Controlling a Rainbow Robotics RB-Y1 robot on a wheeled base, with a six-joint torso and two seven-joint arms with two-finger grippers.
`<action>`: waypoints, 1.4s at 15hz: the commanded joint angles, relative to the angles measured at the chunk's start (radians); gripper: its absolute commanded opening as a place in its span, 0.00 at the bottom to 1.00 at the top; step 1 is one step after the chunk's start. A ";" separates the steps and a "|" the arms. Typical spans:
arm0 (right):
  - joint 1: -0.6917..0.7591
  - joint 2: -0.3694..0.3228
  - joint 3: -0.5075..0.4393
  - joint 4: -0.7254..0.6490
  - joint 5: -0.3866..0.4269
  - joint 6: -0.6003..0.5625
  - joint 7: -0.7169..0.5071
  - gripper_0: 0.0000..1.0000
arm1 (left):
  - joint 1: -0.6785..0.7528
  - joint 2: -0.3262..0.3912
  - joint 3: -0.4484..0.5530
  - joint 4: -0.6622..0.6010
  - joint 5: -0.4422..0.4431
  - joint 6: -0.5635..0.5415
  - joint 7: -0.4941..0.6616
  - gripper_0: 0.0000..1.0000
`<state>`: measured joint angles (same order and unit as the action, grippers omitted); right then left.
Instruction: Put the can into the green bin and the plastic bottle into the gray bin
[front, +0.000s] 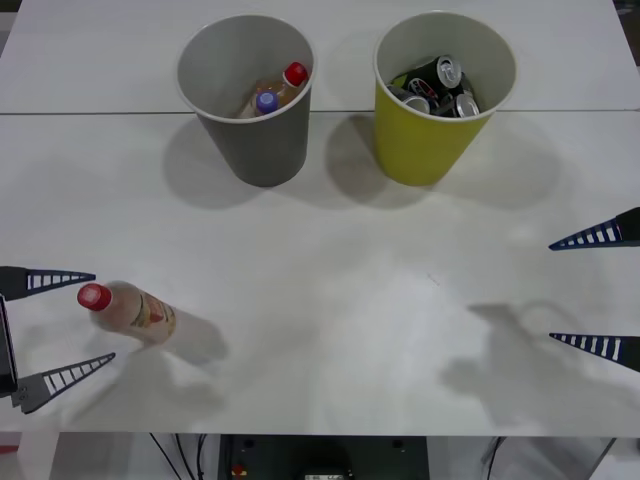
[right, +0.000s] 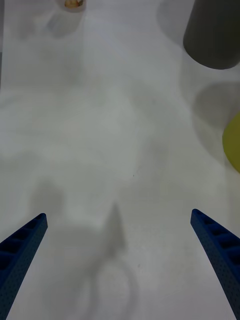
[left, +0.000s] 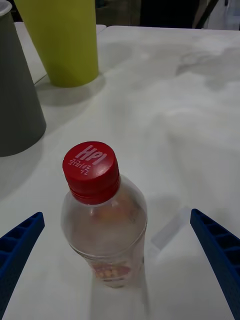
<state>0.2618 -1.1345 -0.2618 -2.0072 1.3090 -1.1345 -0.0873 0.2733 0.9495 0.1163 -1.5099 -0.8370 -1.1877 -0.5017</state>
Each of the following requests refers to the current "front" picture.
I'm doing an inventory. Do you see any red-capped plastic bottle, printed label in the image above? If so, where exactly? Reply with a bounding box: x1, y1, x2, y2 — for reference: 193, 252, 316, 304
76, 280, 178, 347

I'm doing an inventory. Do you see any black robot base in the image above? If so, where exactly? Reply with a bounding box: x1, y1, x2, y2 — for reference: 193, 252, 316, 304
218, 434, 429, 480

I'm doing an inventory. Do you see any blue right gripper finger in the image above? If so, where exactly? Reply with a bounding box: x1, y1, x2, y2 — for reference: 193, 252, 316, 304
547, 206, 640, 251
548, 331, 640, 374

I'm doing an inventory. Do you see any silver-topped can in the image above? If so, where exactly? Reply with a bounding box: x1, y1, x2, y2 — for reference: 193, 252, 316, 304
385, 83, 431, 114

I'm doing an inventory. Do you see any purple-capped plastic bottle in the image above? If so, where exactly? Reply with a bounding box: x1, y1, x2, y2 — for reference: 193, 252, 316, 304
236, 89, 281, 120

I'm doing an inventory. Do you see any dark can, silver top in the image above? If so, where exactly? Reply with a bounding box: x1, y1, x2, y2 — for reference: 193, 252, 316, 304
451, 74, 482, 119

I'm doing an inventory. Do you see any yellow-green plastic bin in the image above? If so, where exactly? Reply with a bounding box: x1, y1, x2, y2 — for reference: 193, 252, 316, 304
372, 11, 518, 188

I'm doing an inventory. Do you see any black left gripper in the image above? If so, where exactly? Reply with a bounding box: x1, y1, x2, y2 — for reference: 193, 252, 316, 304
0, 266, 117, 416

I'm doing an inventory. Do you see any red-capped orange drink bottle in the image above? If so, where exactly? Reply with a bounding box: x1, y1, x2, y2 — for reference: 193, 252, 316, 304
253, 60, 309, 104

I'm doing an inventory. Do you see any black can, red print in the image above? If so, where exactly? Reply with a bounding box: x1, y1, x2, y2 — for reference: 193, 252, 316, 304
407, 77, 444, 102

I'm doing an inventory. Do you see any grey plastic bin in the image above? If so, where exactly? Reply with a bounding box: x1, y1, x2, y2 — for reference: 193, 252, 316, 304
174, 14, 316, 189

